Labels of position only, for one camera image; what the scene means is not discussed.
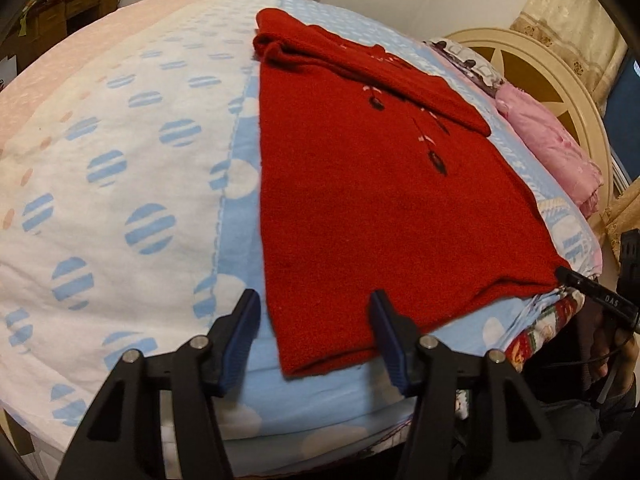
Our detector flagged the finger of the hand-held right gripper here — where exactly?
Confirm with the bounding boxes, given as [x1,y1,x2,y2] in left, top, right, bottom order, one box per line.
[555,266,640,333]

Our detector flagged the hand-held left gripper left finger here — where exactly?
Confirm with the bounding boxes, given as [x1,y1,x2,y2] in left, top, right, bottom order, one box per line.
[55,288,262,480]

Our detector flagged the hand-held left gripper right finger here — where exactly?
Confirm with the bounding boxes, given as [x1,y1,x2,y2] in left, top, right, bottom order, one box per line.
[369,289,573,480]

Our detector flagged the red knitted sweater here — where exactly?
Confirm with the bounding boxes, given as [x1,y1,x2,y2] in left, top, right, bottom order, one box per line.
[251,7,573,378]

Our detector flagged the person's right hand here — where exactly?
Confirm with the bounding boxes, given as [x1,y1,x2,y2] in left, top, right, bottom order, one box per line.
[582,305,640,411]

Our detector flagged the printed checkered blanket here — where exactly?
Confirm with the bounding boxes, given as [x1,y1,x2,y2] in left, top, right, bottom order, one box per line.
[452,290,586,421]

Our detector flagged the person's dark trousers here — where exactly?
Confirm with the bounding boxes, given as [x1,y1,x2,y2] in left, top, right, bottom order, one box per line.
[520,395,640,480]

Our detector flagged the dark blue panel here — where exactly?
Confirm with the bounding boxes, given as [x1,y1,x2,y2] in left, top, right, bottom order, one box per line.
[602,50,640,183]

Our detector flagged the pink pillow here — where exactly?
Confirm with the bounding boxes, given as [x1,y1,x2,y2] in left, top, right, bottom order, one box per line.
[494,82,605,220]

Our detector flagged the cream wooden headboard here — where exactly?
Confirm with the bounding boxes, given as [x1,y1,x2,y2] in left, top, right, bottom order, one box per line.
[442,27,616,221]

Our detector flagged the bed with polka dot sheet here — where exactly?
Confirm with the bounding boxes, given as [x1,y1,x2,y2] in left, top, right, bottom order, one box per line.
[0,0,608,478]

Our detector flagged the beige floral curtain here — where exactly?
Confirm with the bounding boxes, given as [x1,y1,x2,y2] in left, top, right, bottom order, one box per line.
[510,0,630,103]

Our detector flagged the patterned pillow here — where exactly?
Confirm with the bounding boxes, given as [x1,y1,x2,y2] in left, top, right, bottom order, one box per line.
[425,37,503,98]

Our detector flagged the white paper bag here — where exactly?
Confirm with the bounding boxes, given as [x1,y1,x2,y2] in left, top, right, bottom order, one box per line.
[0,55,18,91]

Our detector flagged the brown wooden desk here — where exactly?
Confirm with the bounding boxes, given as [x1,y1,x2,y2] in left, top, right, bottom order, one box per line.
[15,0,125,61]

